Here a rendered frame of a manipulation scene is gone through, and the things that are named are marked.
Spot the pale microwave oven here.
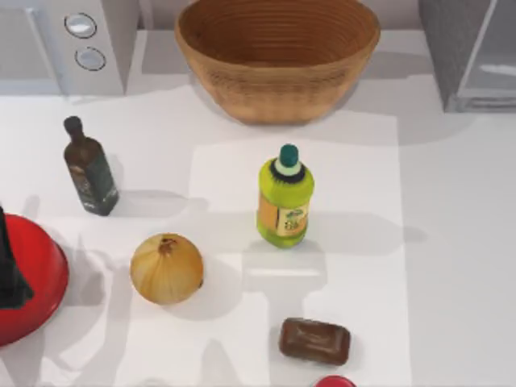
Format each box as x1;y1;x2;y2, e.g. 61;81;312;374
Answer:
0;0;140;97

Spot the red bowl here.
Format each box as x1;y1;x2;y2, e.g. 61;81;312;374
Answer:
0;214;70;347

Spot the woven wooden basket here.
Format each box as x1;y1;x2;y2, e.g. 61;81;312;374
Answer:
173;0;381;126

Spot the small microwave knob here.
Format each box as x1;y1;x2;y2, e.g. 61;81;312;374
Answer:
74;46;108;72

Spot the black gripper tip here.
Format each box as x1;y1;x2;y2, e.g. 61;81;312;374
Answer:
0;206;35;310

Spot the small red round object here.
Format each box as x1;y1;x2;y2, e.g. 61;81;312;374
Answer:
312;375;357;387

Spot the green bottle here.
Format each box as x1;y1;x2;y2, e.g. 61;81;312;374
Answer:
255;144;316;252

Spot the dark brown glass bottle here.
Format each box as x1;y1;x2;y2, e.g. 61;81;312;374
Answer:
62;115;120;218

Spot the yellow onion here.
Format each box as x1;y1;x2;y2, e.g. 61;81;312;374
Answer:
129;232;205;306

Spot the brown soap bar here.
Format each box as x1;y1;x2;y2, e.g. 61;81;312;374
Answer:
278;317;352;367

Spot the large microwave knob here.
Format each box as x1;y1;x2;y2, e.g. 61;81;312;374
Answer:
64;12;98;40

